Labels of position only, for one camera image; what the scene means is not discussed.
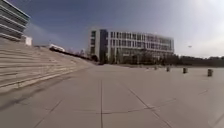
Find large white office building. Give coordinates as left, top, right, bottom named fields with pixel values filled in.
left=88, top=28, right=175, bottom=65

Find grey paved plaza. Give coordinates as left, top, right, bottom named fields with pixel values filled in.
left=0, top=63, right=224, bottom=128

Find low white building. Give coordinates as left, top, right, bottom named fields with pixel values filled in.
left=48, top=43, right=66, bottom=53

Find wide stone steps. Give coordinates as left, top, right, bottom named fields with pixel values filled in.
left=0, top=37, right=95, bottom=90

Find row of dark trees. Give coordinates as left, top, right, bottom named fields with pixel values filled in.
left=109, top=49, right=224, bottom=68

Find grey striped building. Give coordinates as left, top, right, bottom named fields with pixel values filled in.
left=0, top=0, right=33, bottom=47

